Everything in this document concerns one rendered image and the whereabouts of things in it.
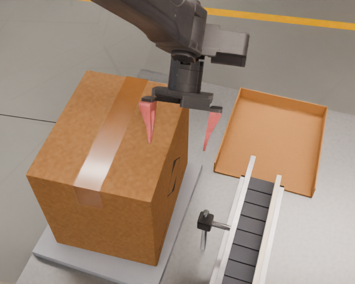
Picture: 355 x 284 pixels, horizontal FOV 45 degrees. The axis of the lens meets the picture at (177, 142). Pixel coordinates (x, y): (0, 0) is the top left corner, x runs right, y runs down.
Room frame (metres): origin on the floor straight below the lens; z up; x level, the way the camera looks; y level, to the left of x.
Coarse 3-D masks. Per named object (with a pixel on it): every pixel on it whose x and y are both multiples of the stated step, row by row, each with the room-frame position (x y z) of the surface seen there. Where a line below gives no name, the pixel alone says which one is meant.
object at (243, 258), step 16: (256, 192) 0.58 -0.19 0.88; (272, 192) 0.58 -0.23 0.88; (256, 208) 0.53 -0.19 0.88; (240, 224) 0.49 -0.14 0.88; (256, 224) 0.49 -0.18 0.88; (240, 240) 0.45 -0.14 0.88; (256, 240) 0.45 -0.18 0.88; (240, 256) 0.41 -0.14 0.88; (256, 256) 0.41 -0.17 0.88; (240, 272) 0.37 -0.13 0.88
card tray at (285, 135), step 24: (240, 96) 0.95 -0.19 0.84; (264, 96) 0.93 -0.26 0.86; (240, 120) 0.86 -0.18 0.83; (264, 120) 0.86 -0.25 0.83; (288, 120) 0.86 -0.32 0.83; (312, 120) 0.86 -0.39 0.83; (240, 144) 0.76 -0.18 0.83; (264, 144) 0.76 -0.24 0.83; (288, 144) 0.76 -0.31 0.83; (312, 144) 0.76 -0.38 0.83; (216, 168) 0.68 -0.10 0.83; (240, 168) 0.68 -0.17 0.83; (264, 168) 0.68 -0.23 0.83; (288, 168) 0.68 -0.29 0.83; (312, 168) 0.68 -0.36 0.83; (312, 192) 0.59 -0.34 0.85
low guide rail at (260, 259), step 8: (280, 176) 0.60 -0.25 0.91; (272, 200) 0.53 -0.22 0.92; (272, 208) 0.51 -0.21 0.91; (272, 216) 0.49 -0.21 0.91; (264, 232) 0.45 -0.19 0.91; (264, 240) 0.43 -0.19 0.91; (264, 248) 0.41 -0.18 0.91; (256, 264) 0.38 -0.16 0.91; (256, 272) 0.36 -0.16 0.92; (256, 280) 0.34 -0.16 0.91
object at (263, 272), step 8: (240, 184) 0.60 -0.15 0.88; (240, 192) 0.58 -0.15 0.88; (280, 192) 0.58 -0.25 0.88; (280, 200) 0.55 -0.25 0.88; (232, 208) 0.53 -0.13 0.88; (232, 216) 0.51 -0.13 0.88; (272, 224) 0.49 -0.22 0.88; (224, 232) 0.47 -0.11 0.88; (272, 232) 0.47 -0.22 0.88; (224, 240) 0.45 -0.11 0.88; (272, 240) 0.45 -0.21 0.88; (224, 248) 0.43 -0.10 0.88; (264, 256) 0.41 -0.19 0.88; (216, 264) 0.39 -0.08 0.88; (264, 264) 0.39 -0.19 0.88; (216, 272) 0.37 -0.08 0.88; (264, 272) 0.37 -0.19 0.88; (264, 280) 0.36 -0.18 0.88
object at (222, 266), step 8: (248, 168) 0.59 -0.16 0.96; (248, 176) 0.56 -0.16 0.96; (240, 200) 0.50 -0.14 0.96; (240, 208) 0.48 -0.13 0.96; (232, 224) 0.44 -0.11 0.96; (232, 232) 0.42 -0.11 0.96; (232, 240) 0.41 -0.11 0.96; (224, 256) 0.37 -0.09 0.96; (224, 264) 0.35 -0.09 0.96; (224, 272) 0.34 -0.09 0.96; (216, 280) 0.32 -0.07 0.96
